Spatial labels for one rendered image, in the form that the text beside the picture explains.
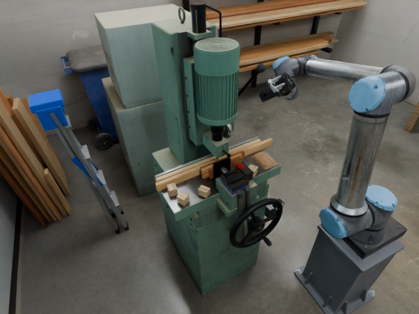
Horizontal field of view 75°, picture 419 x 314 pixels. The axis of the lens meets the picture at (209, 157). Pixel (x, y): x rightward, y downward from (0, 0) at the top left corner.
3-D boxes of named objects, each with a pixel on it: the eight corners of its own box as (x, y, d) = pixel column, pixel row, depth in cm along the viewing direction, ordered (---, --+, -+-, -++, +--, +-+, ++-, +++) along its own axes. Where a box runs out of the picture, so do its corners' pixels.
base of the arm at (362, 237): (357, 209, 154) (363, 197, 148) (391, 233, 141) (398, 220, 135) (335, 225, 146) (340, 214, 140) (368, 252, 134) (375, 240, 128)
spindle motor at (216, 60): (209, 131, 112) (207, 55, 93) (190, 113, 124) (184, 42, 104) (245, 119, 119) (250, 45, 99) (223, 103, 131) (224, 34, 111)
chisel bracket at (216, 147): (216, 161, 130) (216, 147, 125) (202, 146, 140) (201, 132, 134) (229, 156, 133) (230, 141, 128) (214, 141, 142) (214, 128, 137)
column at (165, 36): (183, 168, 155) (168, 33, 109) (168, 147, 170) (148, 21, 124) (217, 155, 163) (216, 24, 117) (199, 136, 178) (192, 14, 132)
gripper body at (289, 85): (285, 71, 120) (290, 75, 131) (267, 81, 124) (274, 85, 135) (292, 86, 120) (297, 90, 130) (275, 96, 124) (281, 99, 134)
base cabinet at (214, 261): (201, 296, 178) (196, 231, 132) (166, 232, 217) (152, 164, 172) (257, 263, 194) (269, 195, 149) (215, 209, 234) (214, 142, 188)
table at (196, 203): (184, 238, 115) (183, 229, 111) (157, 192, 135) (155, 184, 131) (293, 184, 137) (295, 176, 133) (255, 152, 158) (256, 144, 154)
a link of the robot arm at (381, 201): (393, 223, 134) (408, 199, 123) (366, 235, 130) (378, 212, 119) (369, 202, 145) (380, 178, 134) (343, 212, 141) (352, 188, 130)
